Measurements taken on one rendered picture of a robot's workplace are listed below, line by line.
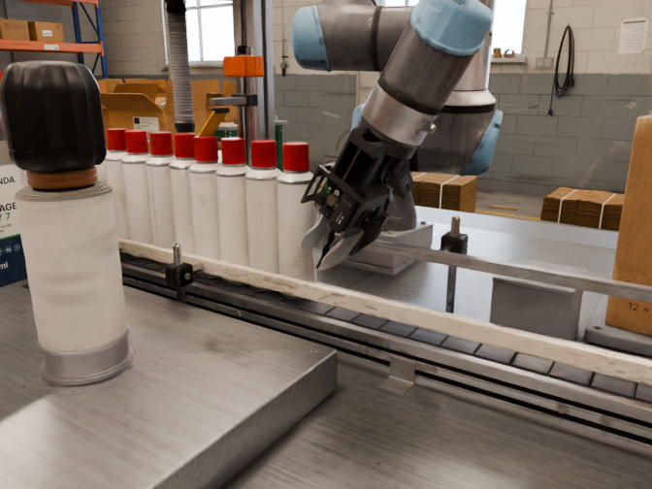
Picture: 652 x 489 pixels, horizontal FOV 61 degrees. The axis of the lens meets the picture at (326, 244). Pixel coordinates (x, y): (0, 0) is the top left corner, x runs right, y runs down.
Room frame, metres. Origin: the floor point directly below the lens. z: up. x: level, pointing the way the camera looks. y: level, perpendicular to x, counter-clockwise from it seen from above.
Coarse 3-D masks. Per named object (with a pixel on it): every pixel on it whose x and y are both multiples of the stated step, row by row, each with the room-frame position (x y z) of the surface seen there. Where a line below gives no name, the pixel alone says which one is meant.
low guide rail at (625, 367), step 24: (120, 240) 0.85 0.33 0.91; (192, 264) 0.77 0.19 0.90; (216, 264) 0.74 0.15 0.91; (288, 288) 0.67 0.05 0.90; (312, 288) 0.65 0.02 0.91; (336, 288) 0.64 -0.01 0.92; (384, 312) 0.60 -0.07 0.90; (408, 312) 0.58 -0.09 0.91; (432, 312) 0.57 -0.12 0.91; (456, 336) 0.55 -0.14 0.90; (480, 336) 0.53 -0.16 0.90; (504, 336) 0.52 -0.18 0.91; (528, 336) 0.51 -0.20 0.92; (552, 360) 0.49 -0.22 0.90; (576, 360) 0.48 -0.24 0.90; (600, 360) 0.47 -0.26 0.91; (624, 360) 0.46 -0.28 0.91; (648, 384) 0.45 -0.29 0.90
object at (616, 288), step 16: (336, 240) 0.72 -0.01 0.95; (416, 256) 0.65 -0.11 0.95; (432, 256) 0.64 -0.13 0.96; (448, 256) 0.63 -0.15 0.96; (464, 256) 0.62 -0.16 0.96; (496, 272) 0.60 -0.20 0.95; (512, 272) 0.59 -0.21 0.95; (528, 272) 0.58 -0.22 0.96; (544, 272) 0.57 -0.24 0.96; (560, 272) 0.57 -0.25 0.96; (576, 288) 0.55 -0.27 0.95; (592, 288) 0.55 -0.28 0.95; (608, 288) 0.54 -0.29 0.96; (624, 288) 0.53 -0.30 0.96; (640, 288) 0.52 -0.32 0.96
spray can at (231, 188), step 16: (224, 144) 0.75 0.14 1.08; (240, 144) 0.76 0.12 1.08; (224, 160) 0.75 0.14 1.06; (240, 160) 0.75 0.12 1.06; (224, 176) 0.74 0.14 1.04; (240, 176) 0.74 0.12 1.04; (224, 192) 0.74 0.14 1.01; (240, 192) 0.74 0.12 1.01; (224, 208) 0.74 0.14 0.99; (240, 208) 0.74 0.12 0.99; (224, 224) 0.75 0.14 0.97; (240, 224) 0.74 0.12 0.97; (224, 240) 0.75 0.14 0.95; (240, 240) 0.74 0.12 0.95; (224, 256) 0.75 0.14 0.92; (240, 256) 0.74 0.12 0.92
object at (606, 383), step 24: (144, 264) 0.84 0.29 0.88; (240, 288) 0.73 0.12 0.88; (312, 312) 0.65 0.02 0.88; (336, 312) 0.65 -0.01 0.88; (360, 312) 0.65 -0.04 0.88; (408, 336) 0.58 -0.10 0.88; (432, 336) 0.58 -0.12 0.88; (504, 360) 0.52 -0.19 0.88; (528, 360) 0.52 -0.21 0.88; (600, 384) 0.48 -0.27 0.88; (624, 384) 0.48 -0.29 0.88
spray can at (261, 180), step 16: (256, 144) 0.73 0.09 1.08; (272, 144) 0.73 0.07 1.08; (256, 160) 0.73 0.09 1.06; (272, 160) 0.73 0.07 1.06; (256, 176) 0.72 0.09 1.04; (272, 176) 0.72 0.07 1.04; (256, 192) 0.72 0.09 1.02; (272, 192) 0.72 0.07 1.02; (256, 208) 0.72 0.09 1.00; (272, 208) 0.72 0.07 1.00; (256, 224) 0.72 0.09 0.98; (272, 224) 0.72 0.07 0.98; (256, 240) 0.72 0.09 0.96; (272, 240) 0.72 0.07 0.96; (256, 256) 0.72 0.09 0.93; (272, 256) 0.72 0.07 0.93; (272, 272) 0.72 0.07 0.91; (256, 288) 0.72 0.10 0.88
